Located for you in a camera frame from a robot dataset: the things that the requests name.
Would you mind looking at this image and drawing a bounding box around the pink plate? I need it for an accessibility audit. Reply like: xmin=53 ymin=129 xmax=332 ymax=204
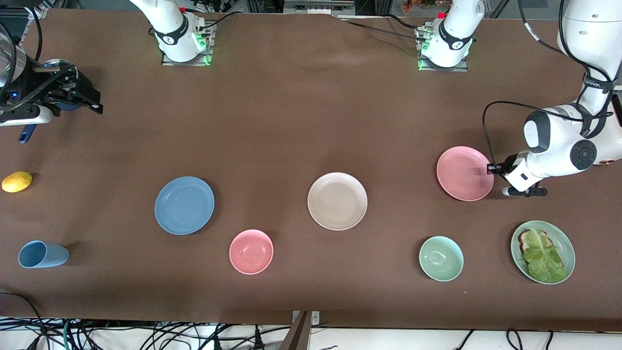
xmin=436 ymin=146 xmax=495 ymax=202

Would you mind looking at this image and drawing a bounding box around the blue plate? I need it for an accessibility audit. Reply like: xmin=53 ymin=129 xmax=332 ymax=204
xmin=154 ymin=176 xmax=215 ymax=236

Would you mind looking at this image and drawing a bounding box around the blue saucepan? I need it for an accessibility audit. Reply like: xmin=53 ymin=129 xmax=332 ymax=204
xmin=18 ymin=59 xmax=86 ymax=144

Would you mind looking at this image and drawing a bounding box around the toast slice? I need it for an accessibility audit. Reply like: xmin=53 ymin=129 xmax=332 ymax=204
xmin=518 ymin=229 xmax=553 ymax=254

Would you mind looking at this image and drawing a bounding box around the yellow lemon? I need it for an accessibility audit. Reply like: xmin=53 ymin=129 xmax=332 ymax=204
xmin=1 ymin=171 xmax=34 ymax=193

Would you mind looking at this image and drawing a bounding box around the green lettuce leaf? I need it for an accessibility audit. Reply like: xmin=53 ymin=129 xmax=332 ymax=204
xmin=522 ymin=227 xmax=567 ymax=283

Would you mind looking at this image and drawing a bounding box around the mint green bowl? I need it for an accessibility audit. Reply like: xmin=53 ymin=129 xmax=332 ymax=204
xmin=418 ymin=236 xmax=465 ymax=282

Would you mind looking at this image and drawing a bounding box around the mint green plate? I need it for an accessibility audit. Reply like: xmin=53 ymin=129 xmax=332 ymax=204
xmin=510 ymin=220 xmax=576 ymax=285

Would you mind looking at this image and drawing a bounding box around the beige plate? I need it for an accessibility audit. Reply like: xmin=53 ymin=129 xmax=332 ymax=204
xmin=307 ymin=172 xmax=368 ymax=231

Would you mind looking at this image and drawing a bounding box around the blue cup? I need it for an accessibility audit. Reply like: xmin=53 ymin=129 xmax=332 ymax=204
xmin=18 ymin=240 xmax=70 ymax=269

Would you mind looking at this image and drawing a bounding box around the brown table cloth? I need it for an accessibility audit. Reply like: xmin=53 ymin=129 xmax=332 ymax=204
xmin=0 ymin=9 xmax=622 ymax=333

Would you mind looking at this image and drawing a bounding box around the pink bowl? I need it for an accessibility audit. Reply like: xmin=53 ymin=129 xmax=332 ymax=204
xmin=229 ymin=229 xmax=274 ymax=276

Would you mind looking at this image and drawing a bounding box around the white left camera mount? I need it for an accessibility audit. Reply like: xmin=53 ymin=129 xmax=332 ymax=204
xmin=505 ymin=163 xmax=542 ymax=193

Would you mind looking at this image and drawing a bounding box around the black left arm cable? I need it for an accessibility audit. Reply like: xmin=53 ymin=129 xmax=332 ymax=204
xmin=483 ymin=0 xmax=622 ymax=171

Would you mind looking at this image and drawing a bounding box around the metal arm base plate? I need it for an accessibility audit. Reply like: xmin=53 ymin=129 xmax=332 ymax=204
xmin=161 ymin=23 xmax=213 ymax=67
xmin=417 ymin=27 xmax=468 ymax=72

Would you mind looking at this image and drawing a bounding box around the aluminium frame beam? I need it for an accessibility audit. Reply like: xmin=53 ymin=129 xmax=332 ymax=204
xmin=283 ymin=0 xmax=356 ymax=16

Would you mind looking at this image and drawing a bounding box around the dark camera post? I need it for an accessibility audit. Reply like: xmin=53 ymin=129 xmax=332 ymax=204
xmin=279 ymin=311 xmax=311 ymax=350

